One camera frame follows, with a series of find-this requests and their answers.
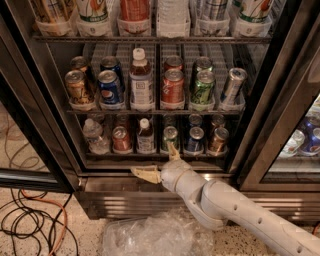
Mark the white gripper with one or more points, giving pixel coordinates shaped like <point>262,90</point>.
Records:
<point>171,173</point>

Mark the tea bottle bottom shelf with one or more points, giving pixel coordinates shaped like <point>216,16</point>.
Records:
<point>145,137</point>

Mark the tea bottle shelf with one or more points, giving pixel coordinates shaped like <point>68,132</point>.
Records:
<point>145,137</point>
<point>141,82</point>

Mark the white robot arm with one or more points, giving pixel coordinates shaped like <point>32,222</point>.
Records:
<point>215,202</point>

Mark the green can bottom shelf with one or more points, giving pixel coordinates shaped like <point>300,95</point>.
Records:
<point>170,134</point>

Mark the green can shelf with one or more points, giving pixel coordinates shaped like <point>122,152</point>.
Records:
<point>202,88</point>
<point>170,134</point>

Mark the blue can bottom shelf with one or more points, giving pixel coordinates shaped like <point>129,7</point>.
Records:
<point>194,141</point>

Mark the red can bottom shelf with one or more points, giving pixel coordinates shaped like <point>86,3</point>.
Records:
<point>121,139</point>

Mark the red can shelf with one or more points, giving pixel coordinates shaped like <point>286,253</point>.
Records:
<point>173,86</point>
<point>121,139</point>

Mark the bronze can bottom shelf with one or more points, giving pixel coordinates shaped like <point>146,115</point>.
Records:
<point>218,140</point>

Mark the red can middle shelf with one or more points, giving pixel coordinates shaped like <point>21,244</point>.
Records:
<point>173,86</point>

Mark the clear water bottle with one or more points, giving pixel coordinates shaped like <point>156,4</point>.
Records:
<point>94,133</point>

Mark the green can middle shelf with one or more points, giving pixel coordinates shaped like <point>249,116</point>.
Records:
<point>202,88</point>

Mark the tea bottle middle shelf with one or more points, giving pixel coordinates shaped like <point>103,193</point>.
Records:
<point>141,82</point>

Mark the stainless steel fridge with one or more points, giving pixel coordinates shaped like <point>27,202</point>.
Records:
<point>283,82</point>

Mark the gold can middle shelf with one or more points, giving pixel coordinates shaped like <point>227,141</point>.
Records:
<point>78,87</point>

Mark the clear plastic bag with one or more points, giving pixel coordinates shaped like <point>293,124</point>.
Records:
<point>172,233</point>

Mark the blue pepsi can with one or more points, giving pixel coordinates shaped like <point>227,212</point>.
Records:
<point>110,87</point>

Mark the rear red can middle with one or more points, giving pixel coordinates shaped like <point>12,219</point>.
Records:
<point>173,62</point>

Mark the rear green can middle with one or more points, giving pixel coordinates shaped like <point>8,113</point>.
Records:
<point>200,64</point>

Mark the rear blue can middle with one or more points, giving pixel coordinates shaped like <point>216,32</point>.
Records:
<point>112,63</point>

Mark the silver slim can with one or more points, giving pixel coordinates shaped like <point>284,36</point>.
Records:
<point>235,80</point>

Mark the rear gold can middle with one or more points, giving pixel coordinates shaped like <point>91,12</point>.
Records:
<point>81,63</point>

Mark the blue can right compartment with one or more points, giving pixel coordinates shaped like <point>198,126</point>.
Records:
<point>311,145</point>

